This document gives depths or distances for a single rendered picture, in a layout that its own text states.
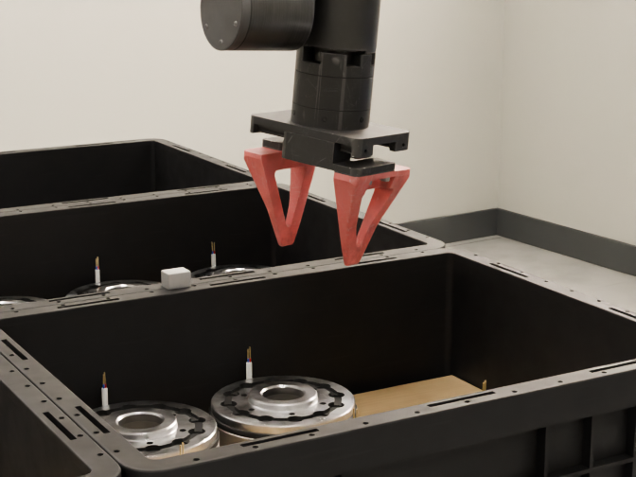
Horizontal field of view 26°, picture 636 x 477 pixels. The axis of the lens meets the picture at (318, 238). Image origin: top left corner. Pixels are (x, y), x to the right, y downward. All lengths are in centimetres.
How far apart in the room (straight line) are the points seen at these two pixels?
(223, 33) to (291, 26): 5
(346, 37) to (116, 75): 323
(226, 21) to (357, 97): 11
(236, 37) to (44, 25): 317
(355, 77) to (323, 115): 4
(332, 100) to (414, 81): 381
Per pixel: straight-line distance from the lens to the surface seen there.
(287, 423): 93
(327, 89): 97
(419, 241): 113
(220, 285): 100
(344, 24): 96
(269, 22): 93
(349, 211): 97
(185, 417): 94
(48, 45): 409
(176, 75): 427
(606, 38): 464
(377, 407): 105
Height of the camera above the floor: 120
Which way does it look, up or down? 14 degrees down
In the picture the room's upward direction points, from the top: straight up
